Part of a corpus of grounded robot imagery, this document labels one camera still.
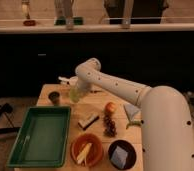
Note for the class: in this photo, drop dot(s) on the dark grape bunch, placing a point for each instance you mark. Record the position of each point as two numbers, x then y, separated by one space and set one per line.
110 128

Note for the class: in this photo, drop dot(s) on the red apple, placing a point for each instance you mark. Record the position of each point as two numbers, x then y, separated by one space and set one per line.
110 108

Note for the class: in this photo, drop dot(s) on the white flat utensil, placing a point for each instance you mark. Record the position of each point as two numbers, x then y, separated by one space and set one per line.
70 81

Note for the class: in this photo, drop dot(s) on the small dark utensil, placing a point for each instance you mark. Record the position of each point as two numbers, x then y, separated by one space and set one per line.
95 91

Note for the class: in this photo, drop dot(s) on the green plastic tray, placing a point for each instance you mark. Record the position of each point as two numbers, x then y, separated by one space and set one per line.
42 139

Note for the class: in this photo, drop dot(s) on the red bowl on counter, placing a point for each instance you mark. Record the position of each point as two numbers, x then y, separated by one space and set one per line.
29 23

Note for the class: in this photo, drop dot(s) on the green box on counter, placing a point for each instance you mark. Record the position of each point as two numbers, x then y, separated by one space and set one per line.
64 21

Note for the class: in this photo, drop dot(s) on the translucent green cup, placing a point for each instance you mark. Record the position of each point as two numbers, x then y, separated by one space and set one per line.
74 95

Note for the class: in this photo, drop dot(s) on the orange bowl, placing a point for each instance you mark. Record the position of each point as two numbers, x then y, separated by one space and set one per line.
96 152

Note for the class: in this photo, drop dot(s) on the black stand legs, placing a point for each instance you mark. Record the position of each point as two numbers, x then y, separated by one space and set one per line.
4 111

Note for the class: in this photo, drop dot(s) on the green bean pod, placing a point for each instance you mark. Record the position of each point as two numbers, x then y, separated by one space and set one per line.
133 123

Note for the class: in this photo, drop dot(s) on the black white eraser block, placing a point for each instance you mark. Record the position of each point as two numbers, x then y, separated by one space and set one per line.
85 123

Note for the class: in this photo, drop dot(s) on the yellow banana peel piece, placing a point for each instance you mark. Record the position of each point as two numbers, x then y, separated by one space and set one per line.
83 154

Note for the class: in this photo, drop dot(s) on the blue sponge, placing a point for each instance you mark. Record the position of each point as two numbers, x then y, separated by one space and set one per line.
119 157

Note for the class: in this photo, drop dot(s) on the dark brown cup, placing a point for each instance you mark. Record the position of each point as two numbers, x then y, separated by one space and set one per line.
54 97

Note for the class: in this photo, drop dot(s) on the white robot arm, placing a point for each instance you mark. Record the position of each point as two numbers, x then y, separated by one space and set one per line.
166 124

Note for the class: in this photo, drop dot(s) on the blue folded cloth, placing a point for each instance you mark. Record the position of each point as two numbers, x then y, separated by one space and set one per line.
131 111

